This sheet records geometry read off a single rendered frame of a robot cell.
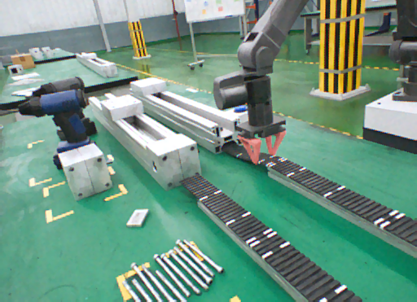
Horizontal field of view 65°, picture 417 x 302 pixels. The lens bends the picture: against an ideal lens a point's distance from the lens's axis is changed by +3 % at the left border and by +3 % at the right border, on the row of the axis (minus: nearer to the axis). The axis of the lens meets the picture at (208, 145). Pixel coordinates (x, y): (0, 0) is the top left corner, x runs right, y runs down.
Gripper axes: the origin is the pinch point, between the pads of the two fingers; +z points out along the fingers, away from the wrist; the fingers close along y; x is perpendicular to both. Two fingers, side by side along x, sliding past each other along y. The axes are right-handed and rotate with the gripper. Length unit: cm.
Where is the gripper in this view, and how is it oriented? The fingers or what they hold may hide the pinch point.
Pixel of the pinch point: (263, 156)
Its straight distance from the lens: 79.8
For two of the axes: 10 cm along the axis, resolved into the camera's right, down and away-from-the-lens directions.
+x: 4.9, 2.8, -8.3
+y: -8.6, 3.0, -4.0
